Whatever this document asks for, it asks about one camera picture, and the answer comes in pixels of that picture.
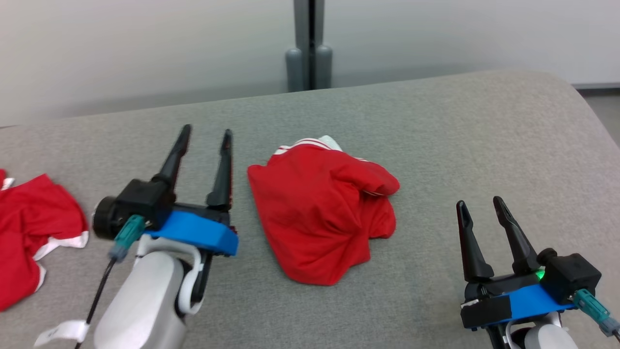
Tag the red jersey with black number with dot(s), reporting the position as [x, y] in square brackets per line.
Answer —
[319, 213]

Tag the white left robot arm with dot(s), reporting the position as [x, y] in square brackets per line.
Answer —
[145, 295]

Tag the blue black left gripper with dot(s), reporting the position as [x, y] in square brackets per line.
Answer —
[203, 232]

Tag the red shorts with white stripe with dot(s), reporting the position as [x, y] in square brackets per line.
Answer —
[34, 228]

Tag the grey partition post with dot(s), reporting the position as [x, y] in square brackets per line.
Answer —
[308, 63]

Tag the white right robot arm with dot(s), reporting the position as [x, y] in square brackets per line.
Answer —
[547, 339]

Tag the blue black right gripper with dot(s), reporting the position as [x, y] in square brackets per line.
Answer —
[523, 300]

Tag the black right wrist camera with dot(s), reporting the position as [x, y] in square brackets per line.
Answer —
[571, 274]

